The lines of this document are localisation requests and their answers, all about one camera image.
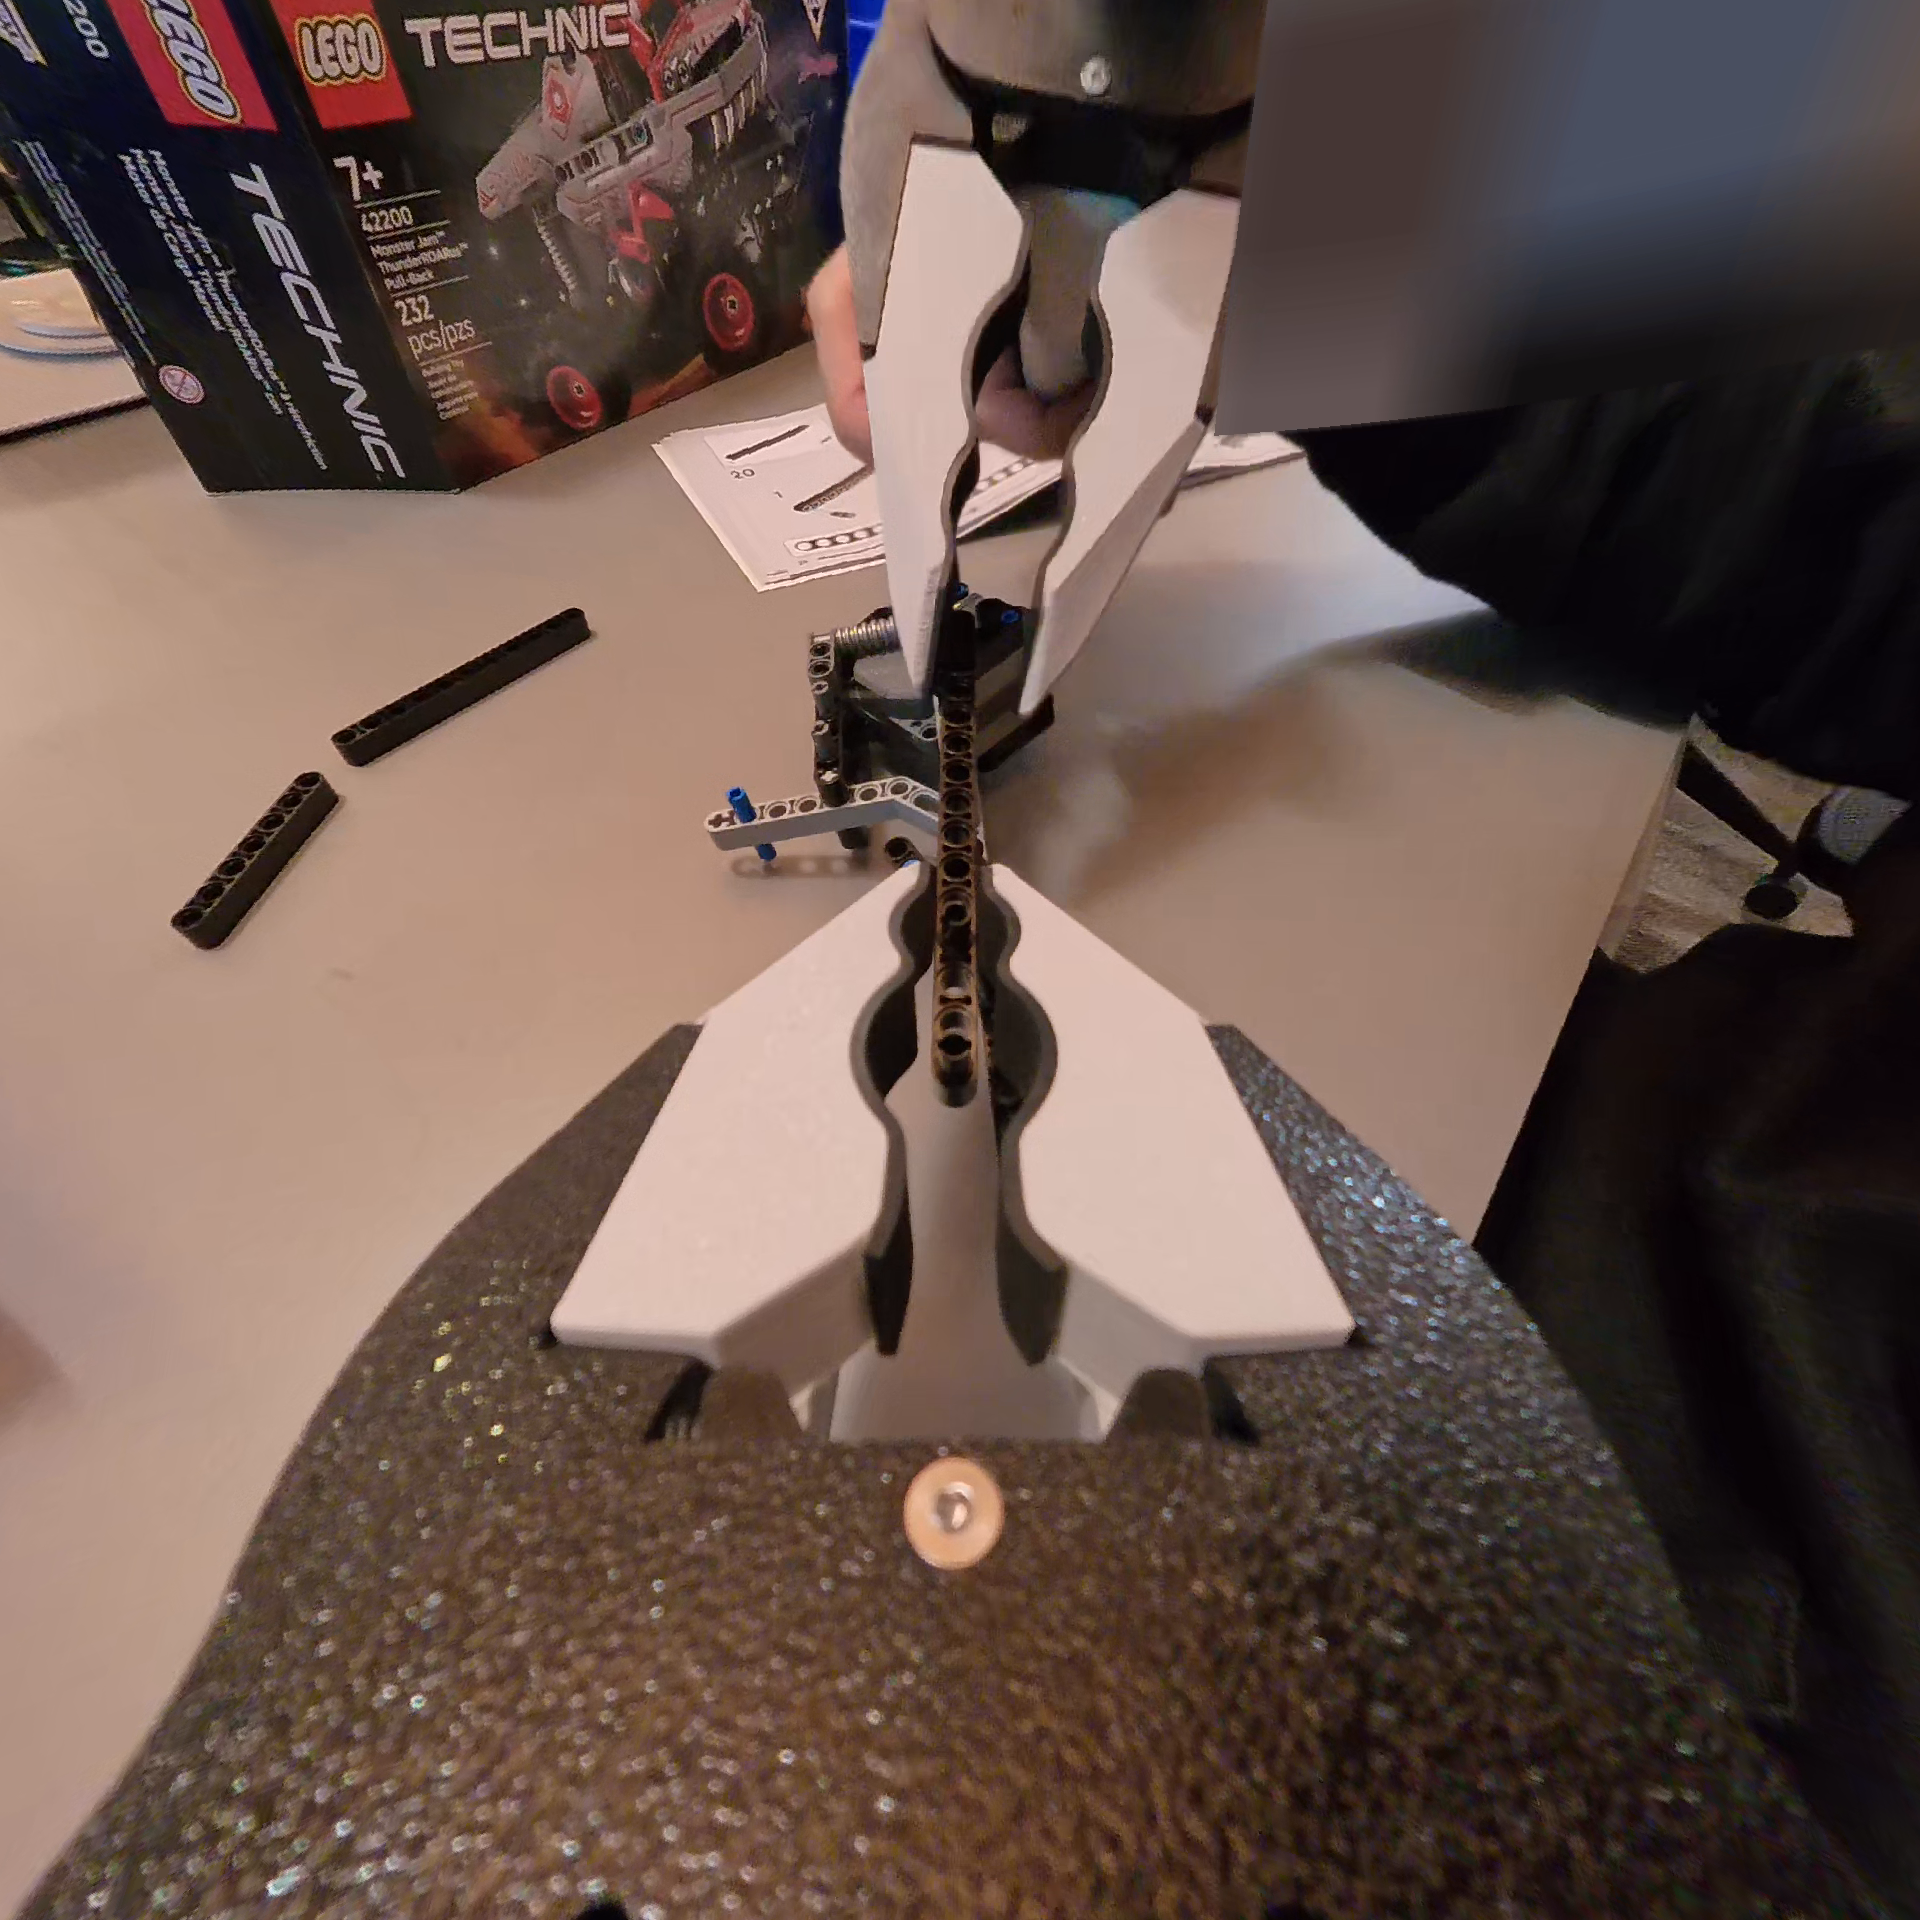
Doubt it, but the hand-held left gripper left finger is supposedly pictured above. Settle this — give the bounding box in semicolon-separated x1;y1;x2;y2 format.
546;871;923;1413

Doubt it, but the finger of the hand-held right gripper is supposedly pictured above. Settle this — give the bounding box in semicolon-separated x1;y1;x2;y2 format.
1018;182;1243;720
865;135;1037;712

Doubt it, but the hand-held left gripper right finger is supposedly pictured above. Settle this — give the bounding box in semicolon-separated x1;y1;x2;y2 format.
989;866;1362;1419

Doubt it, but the black toy brick assembly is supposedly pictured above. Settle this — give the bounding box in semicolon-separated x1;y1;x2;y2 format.
708;584;1058;1112

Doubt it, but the person's right forearm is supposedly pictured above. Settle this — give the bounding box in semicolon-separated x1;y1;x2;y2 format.
1289;351;1920;787

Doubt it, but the person's right hand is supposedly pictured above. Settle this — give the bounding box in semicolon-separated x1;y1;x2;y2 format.
806;243;1105;458

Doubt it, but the white instruction sheet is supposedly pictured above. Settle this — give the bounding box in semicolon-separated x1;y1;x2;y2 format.
650;392;1309;595

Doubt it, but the person's black clothing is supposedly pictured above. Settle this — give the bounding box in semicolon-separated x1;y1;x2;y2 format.
1477;838;1920;1920

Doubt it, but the long black perforated beam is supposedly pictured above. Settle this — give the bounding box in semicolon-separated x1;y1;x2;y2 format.
330;607;594;769

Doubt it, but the short black perforated beam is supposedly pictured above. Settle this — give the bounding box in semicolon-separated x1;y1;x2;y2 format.
169;769;344;951

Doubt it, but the toy set cardboard box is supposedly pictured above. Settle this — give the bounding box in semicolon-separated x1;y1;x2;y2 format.
0;0;849;496

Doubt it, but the black office chair base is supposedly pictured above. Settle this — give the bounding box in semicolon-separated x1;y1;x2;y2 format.
1672;720;1900;923

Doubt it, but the white round dish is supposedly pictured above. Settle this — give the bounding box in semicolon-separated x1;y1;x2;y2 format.
0;270;122;360

